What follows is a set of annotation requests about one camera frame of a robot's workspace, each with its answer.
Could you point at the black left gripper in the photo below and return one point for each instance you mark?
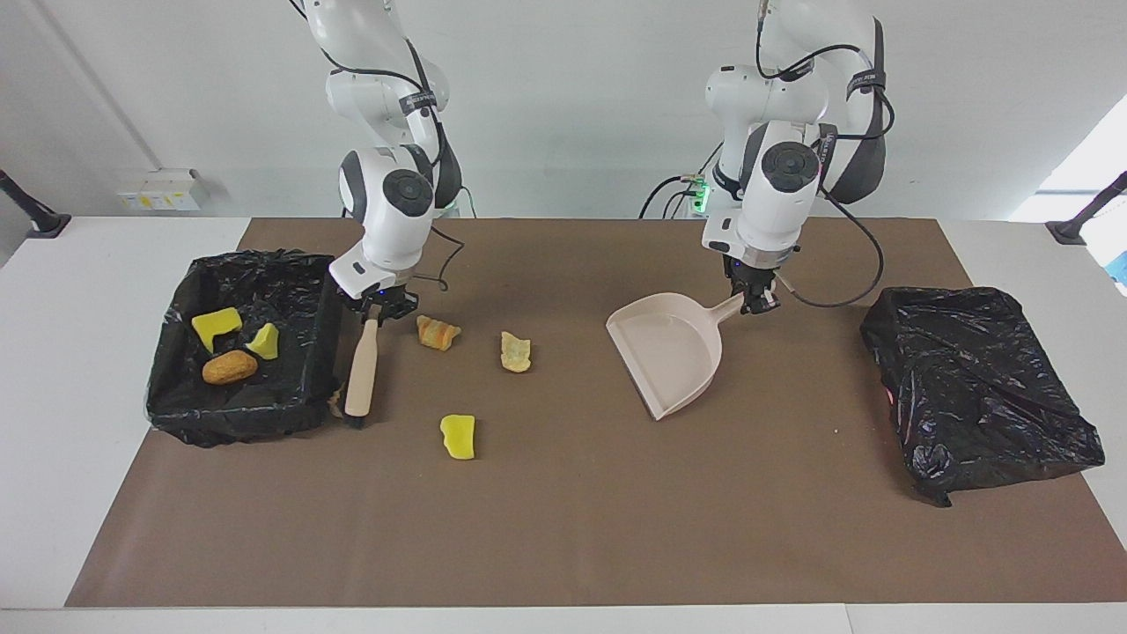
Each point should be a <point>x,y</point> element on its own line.
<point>750,275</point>

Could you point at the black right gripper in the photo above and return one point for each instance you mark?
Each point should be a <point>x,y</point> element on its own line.
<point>392,298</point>

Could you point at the beige brush black bristles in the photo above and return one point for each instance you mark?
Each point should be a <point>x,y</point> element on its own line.
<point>363,370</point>

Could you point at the striped orange toy croissant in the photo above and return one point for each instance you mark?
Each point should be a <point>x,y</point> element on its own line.
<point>436,333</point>
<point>335,405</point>

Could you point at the beige plastic dustpan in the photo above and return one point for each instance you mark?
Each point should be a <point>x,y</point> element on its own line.
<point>669,348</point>

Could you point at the small yellow sponge wedge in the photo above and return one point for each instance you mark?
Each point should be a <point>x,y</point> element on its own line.
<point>264,342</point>

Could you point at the pale foam chunk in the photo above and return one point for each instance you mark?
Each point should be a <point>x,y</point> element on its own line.
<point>515,352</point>

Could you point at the brown bread roll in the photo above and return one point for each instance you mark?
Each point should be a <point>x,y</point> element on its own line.
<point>229,367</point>

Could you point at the notched yellow sponge piece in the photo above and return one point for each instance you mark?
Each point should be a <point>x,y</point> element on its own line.
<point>214,328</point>

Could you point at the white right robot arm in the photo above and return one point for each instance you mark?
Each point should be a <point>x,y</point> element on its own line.
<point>387,238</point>

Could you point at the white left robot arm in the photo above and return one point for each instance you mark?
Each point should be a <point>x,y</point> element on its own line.
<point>766,220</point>

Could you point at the open bin black liner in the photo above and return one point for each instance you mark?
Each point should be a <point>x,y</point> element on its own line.
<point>290,291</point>

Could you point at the rounded yellow sponge piece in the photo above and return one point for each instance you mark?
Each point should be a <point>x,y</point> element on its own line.
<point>458,438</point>

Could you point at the crumpled black plastic bag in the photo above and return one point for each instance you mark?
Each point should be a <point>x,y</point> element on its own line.
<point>968,387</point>

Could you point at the brown paper table mat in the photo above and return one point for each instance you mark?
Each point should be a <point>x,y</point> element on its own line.
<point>616,546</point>

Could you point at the black stand foot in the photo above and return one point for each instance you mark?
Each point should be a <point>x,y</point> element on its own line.
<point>1070,231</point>
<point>44,224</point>

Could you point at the blue object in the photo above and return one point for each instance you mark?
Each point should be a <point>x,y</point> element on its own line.
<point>1121,269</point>

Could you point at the white wall outlet box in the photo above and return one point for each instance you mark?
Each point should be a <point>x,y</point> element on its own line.
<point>158,198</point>

